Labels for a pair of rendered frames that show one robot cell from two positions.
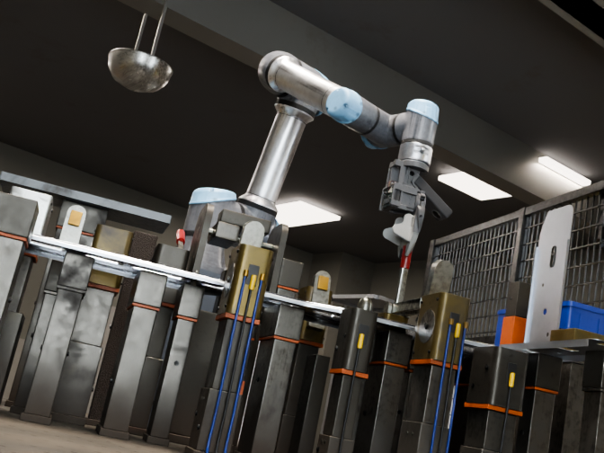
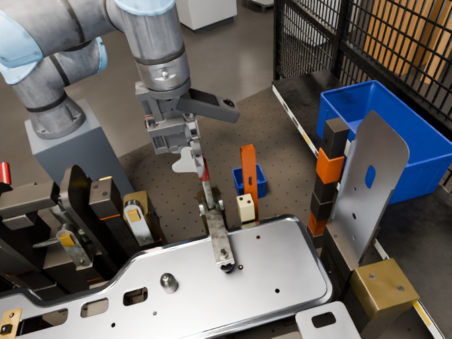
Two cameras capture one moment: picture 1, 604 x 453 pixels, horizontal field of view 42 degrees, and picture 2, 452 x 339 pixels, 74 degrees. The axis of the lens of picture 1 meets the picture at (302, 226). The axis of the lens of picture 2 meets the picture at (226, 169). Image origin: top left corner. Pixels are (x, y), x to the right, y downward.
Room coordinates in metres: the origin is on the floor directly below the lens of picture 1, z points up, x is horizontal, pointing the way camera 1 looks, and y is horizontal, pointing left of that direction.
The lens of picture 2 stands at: (1.29, -0.35, 1.63)
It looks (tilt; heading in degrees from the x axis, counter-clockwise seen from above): 46 degrees down; 8
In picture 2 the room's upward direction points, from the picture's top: 9 degrees counter-clockwise
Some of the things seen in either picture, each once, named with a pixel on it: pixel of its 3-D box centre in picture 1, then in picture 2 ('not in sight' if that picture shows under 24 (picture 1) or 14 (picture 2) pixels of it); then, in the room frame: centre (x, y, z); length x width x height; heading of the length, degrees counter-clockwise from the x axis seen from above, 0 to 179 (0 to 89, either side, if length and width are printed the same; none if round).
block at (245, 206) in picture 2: not in sight; (249, 240); (1.73, -0.32, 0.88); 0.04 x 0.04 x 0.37; 14
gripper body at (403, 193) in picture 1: (405, 190); (171, 112); (1.71, -0.21, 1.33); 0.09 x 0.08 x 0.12; 104
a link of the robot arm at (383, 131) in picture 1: (382, 128); (105, 3); (1.78, -0.14, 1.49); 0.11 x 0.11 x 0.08; 42
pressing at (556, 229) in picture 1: (547, 283); (359, 197); (1.64, -0.53, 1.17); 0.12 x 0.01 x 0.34; 14
